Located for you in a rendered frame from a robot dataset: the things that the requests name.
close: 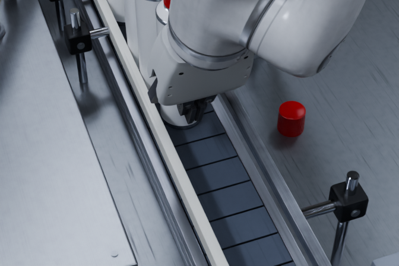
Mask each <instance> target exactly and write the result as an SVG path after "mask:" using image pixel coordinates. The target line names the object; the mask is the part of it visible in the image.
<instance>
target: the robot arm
mask: <svg viewBox="0 0 399 266"><path fill-rule="evenodd" d="M365 1H366V0H171V1H170V8H169V15H168V19H167V24H166V25H165V26H164V27H163V29H162V30H161V32H160V33H159V35H158V36H157V39H156V41H155V42H154V45H153V48H152V50H151V53H150V57H149V60H148V65H147V72H148V76H149V78H151V77H156V76H157V77H156V79H155V80H154V82H153V84H152V86H151V87H150V89H149V91H148V92H147V94H148V96H149V99H150V102H151V103H160V104H161V105H163V106H173V105H177V109H178V112H179V114H180V116H183V115H185V118H186V121H187V123H188V124H192V123H193V122H194V120H195V121H197V122H199V121H202V117H203V114H204V111H205V110H206V108H207V105H208V104H209V103H211V102H213V101H214V99H215V98H216V96H217V95H218V94H220V93H224V92H227V91H230V90H234V89H237V88H239V87H241V86H243V85H244V84H245V83H246V81H247V80H248V78H249V76H250V73H251V69H252V65H253V61H254V54H256V55H257V56H259V57H260V58H262V59H263V60H265V61H267V62H268V63H269V64H271V65H272V66H274V67H276V68H278V69H279V70H281V71H283V72H285V73H287V74H290V75H292V76H295V77H299V78H307V77H312V76H314V75H315V74H317V73H319V72H320V71H322V70H323V69H324V68H325V67H326V66H327V65H328V64H329V63H330V61H331V60H332V58H333V57H334V55H335V54H336V53H337V51H338V49H339V47H340V46H341V44H342V43H343V42H344V41H345V38H346V37H347V35H348V33H349V31H350V29H351V28H352V26H353V24H354V22H355V21H356V18H357V17H358V15H359V13H360V11H361V9H362V7H363V5H364V3H365Z"/></svg>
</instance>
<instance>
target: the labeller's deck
mask: <svg viewBox="0 0 399 266"><path fill-rule="evenodd" d="M0 22H1V23H2V24H3V25H4V28H5V34H4V36H3V37H2V38H1V39H0V266H138V262H137V259H136V257H135V254H134V251H133V249H132V246H131V243H130V241H129V239H128V235H127V233H126V230H125V228H124V225H123V222H122V220H121V217H120V215H119V211H118V209H117V206H116V204H115V201H114V199H113V196H112V193H111V191H110V188H109V185H108V182H107V180H106V177H105V174H104V172H103V169H102V166H101V164H100V161H99V158H98V156H97V153H96V151H95V148H94V145H93V142H92V140H91V137H90V134H89V132H88V129H87V127H86V123H85V122H84V118H83V116H82V113H81V111H80V108H79V105H78V103H77V99H76V98H75V94H74V92H73V89H72V87H71V84H70V81H69V79H68V76H67V73H66V70H65V68H64V65H63V63H62V60H61V57H60V55H59V52H58V49H57V47H56V44H55V41H54V39H53V36H52V33H51V31H50V28H49V25H48V22H47V20H46V17H45V15H44V12H43V10H42V6H41V4H40V1H39V0H2V1H1V3H0Z"/></svg>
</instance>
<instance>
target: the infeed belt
mask: <svg viewBox="0 0 399 266"><path fill-rule="evenodd" d="M91 1H92V3H93V6H94V8H95V10H96V12H97V15H98V17H99V19H100V22H101V24H102V26H103V27H105V25H104V23H103V20H102V18H101V16H100V14H99V11H98V9H97V7H96V4H95V3H94V0H91ZM107 38H108V39H109V42H110V44H111V47H112V49H113V51H114V53H115V55H116V58H117V60H118V62H119V64H120V66H121V69H122V72H123V74H124V76H125V78H126V80H127V83H128V85H129V87H130V89H131V91H132V94H133V96H134V99H135V101H136V103H137V105H138V108H139V110H140V112H141V114H142V116H143V119H144V121H145V124H146V126H147V128H148V130H149V132H150V135H151V137H152V139H153V141H154V144H155V146H156V148H157V151H158V152H159V155H160V157H161V160H162V162H163V164H164V166H165V168H166V171H167V173H168V175H169V178H170V180H171V182H172V185H173V187H174V189H175V191H176V193H177V196H178V198H179V201H180V203H181V204H182V207H183V210H184V212H185V214H186V216H187V218H188V221H189V223H190V225H191V227H192V229H193V232H194V234H195V237H196V239H197V241H198V243H199V246H200V248H201V250H202V252H203V254H204V257H205V259H206V262H207V264H208V266H212V265H211V263H210V261H209V259H208V256H207V254H206V252H205V250H204V247H203V245H202V243H201V241H200V238H199V236H198V234H197V231H196V230H195V227H194V225H193V223H192V220H191V218H190V216H189V214H188V211H187V209H186V207H185V204H184V203H183V200H182V198H181V195H180V193H179V191H178V189H177V187H176V184H175V182H174V180H173V178H172V175H171V173H170V171H169V168H168V166H167V164H166V162H165V160H164V158H163V155H162V153H161V151H160V149H159V146H158V144H157V142H156V139H155V137H154V135H153V133H152V131H151V128H150V126H149V124H148V122H147V119H146V117H145V115H144V112H143V110H142V108H141V106H140V103H139V101H138V99H137V97H136V95H135V92H134V90H133V88H132V85H131V83H130V81H129V79H128V76H127V74H126V72H125V70H124V68H123V65H122V63H121V61H120V59H119V56H118V54H117V52H116V50H115V47H114V45H113V43H112V41H111V39H110V36H107ZM163 123H164V122H163ZM164 126H165V128H166V130H167V132H168V134H169V137H170V139H171V140H172V143H173V145H174V147H175V150H176V152H177V154H178V156H179V158H180V160H181V162H182V165H183V167H184V169H185V171H186V174H187V175H188V178H189V180H190V182H191V184H192V186H193V188H194V191H195V193H196V195H197V197H198V199H199V201H200V203H201V206H202V208H203V210H204V212H205V215H206V216H207V218H208V221H209V223H210V225H211V228H212V230H213V232H214V234H215V236H216V238H217V240H218V243H219V245H220V247H221V249H222V251H223V253H224V256H225V257H226V260H227V262H228V264H229V266H295V264H294V262H292V258H291V256H290V254H289V252H288V250H287V249H286V247H285V245H284V243H283V241H282V239H281V237H280V235H279V234H278V233H277V229H276V227H275V225H274V224H273V222H272V220H271V218H270V216H269V214H268V213H267V211H266V209H265V207H264V205H263V203H262V201H261V199H260V197H259V195H258V193H257V191H256V189H255V188H254V186H253V184H252V182H251V181H250V178H249V176H248V174H247V172H246V170H245V168H244V166H243V165H242V163H241V161H240V159H239V157H238V155H237V153H236V152H235V149H234V148H233V146H232V143H231V142H230V140H229V138H228V136H227V134H226V132H225V130H224V129H223V127H222V125H221V123H220V121H219V119H218V117H217V115H216V113H215V112H214V109H213V107H212V105H211V104H210V103H209V104H208V105H207V108H206V110H205V111H204V114H203V117H202V121H200V122H199V123H198V124H197V125H195V126H193V127H191V128H187V129H176V128H172V127H170V126H168V125H166V124H165V123H164Z"/></svg>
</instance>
